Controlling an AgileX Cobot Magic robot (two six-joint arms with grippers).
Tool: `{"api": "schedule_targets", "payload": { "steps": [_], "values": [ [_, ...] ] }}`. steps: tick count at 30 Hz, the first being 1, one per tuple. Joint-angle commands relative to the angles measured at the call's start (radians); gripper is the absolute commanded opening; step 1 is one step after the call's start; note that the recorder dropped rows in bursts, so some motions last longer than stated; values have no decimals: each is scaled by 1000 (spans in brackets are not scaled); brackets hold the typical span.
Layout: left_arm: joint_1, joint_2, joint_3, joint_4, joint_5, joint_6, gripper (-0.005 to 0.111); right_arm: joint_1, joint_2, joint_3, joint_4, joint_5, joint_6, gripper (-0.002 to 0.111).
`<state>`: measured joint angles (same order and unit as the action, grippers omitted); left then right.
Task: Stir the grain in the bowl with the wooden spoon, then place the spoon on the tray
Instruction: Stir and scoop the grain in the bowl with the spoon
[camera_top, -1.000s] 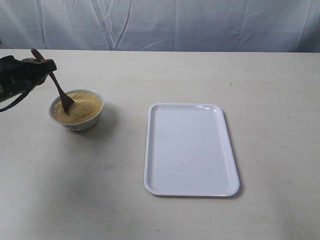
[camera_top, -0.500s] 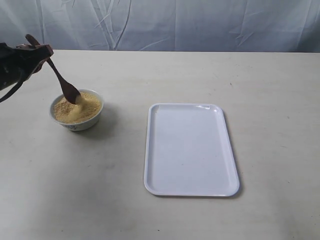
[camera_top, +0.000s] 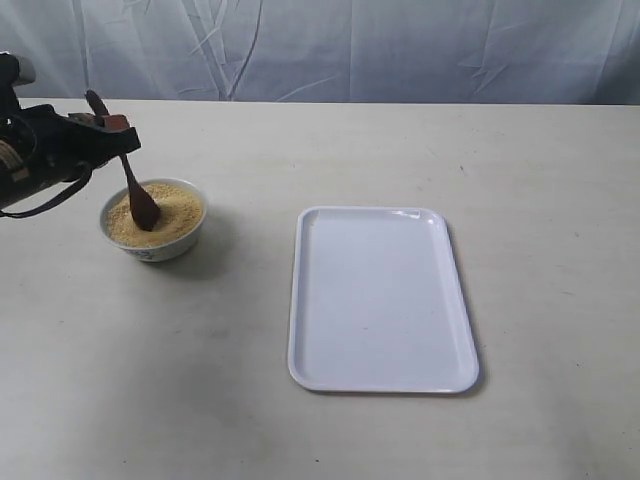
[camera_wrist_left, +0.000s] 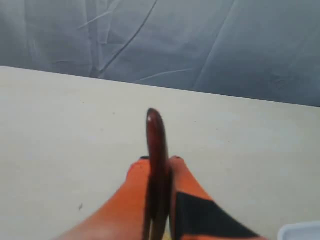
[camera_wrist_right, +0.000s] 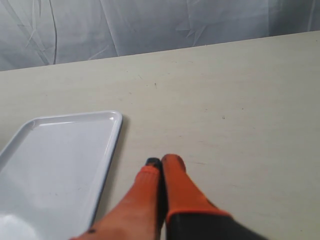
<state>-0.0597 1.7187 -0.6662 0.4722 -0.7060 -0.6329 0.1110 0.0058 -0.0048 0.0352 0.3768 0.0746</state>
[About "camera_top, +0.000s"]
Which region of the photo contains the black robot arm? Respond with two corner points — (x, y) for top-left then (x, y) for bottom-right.
(1, 51), (141, 219)

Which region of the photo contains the white plastic tray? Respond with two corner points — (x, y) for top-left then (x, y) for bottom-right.
(287, 206), (480, 394)

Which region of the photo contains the grey backdrop curtain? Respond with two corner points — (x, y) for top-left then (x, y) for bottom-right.
(1, 1), (639, 104)

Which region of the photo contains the yellow millet grain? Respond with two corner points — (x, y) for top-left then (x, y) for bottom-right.
(106, 182), (204, 248)

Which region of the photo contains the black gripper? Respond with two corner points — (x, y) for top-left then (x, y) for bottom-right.
(20, 104), (141, 169)

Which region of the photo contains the white ceramic bowl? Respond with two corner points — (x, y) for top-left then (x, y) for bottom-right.
(99, 178), (208, 263)

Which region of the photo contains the black cable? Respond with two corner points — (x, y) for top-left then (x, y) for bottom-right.
(0, 162), (92, 219)

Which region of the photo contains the brown wooden spoon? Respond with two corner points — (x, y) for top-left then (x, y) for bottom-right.
(85, 89), (161, 231)

